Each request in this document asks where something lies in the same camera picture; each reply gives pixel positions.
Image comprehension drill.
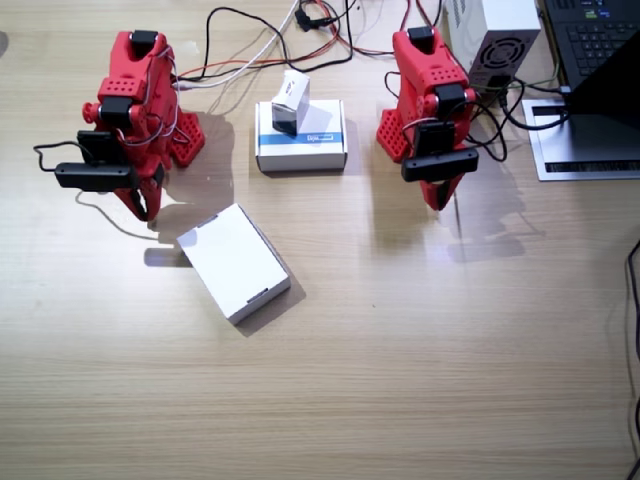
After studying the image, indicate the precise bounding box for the red black wire bundle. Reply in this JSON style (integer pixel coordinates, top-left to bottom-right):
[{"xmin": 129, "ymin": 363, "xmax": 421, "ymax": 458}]
[{"xmin": 397, "ymin": 0, "xmax": 444, "ymax": 31}]

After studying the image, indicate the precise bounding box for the white cable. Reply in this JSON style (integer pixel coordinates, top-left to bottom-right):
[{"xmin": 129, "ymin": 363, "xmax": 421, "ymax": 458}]
[{"xmin": 172, "ymin": 0, "xmax": 301, "ymax": 92}]

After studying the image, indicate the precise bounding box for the black laptop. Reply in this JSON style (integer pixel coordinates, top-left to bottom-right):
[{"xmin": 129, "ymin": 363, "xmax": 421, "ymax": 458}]
[{"xmin": 542, "ymin": 0, "xmax": 640, "ymax": 120}]

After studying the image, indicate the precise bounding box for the thin grey wire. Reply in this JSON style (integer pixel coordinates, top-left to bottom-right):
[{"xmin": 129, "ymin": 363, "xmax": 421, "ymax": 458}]
[{"xmin": 74, "ymin": 191, "xmax": 162, "ymax": 242}]

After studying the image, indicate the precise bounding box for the black camera cable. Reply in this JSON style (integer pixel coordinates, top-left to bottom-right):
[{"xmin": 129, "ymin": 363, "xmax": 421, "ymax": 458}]
[
  {"xmin": 32, "ymin": 141, "xmax": 84, "ymax": 174},
  {"xmin": 384, "ymin": 69, "xmax": 527, "ymax": 164}
]

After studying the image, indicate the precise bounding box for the white power supply with fan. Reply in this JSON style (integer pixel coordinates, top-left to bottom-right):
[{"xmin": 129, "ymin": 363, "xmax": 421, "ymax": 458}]
[{"xmin": 443, "ymin": 0, "xmax": 543, "ymax": 97}]

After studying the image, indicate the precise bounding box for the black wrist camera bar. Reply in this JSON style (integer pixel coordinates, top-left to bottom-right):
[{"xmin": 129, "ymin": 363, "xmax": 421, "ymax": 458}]
[
  {"xmin": 54, "ymin": 161, "xmax": 138, "ymax": 193},
  {"xmin": 400, "ymin": 148, "xmax": 480, "ymax": 184}
]

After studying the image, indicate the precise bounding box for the plain white flat box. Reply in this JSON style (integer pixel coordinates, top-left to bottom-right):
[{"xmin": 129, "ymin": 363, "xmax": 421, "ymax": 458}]
[{"xmin": 175, "ymin": 201, "xmax": 293, "ymax": 327}]

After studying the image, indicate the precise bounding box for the black power cord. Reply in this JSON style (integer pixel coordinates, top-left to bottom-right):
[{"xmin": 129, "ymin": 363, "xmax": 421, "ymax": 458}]
[{"xmin": 487, "ymin": 74, "xmax": 572, "ymax": 132}]

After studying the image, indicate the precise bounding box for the red orange wire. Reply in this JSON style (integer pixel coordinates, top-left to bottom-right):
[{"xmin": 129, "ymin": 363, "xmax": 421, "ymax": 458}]
[{"xmin": 174, "ymin": 29, "xmax": 401, "ymax": 81}]

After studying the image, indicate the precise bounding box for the bundle of cables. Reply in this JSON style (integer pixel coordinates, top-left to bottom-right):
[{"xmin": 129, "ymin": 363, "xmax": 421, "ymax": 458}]
[{"xmin": 197, "ymin": 0, "xmax": 356, "ymax": 84}]

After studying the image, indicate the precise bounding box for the black cable connector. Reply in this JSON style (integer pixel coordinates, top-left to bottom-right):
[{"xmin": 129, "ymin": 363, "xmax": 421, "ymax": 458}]
[{"xmin": 293, "ymin": 3, "xmax": 337, "ymax": 33}]

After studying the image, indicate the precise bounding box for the black cable at table edge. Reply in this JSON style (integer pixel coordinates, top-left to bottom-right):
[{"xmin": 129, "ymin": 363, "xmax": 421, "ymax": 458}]
[{"xmin": 623, "ymin": 238, "xmax": 640, "ymax": 480}]

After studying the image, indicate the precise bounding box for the silver stand base plate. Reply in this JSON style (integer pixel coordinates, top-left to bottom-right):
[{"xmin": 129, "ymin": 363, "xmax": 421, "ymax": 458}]
[{"xmin": 520, "ymin": 97, "xmax": 640, "ymax": 182}]

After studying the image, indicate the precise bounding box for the white box with blue stripe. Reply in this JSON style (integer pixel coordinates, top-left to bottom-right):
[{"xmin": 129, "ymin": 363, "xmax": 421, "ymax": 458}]
[{"xmin": 254, "ymin": 98, "xmax": 349, "ymax": 174}]

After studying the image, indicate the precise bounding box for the small white box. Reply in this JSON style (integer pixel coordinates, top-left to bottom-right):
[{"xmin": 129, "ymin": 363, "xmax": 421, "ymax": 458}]
[{"xmin": 270, "ymin": 69, "xmax": 312, "ymax": 137}]

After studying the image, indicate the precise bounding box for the green cable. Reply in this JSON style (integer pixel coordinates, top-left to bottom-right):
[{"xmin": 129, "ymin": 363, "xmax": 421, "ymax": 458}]
[{"xmin": 472, "ymin": 62, "xmax": 562, "ymax": 96}]

